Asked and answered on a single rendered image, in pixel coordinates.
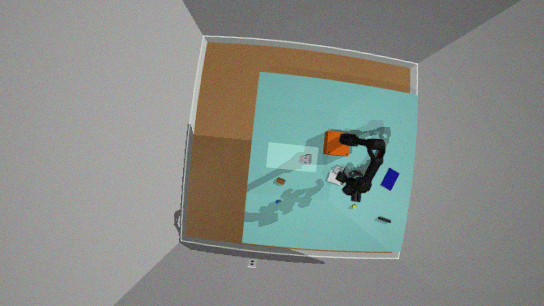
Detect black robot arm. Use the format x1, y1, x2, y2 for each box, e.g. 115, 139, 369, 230
338, 134, 386, 202

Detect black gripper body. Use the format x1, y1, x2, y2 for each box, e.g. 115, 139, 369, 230
335, 171, 355, 188

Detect dark blue flat bar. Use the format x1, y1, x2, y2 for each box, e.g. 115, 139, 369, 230
381, 168, 400, 191

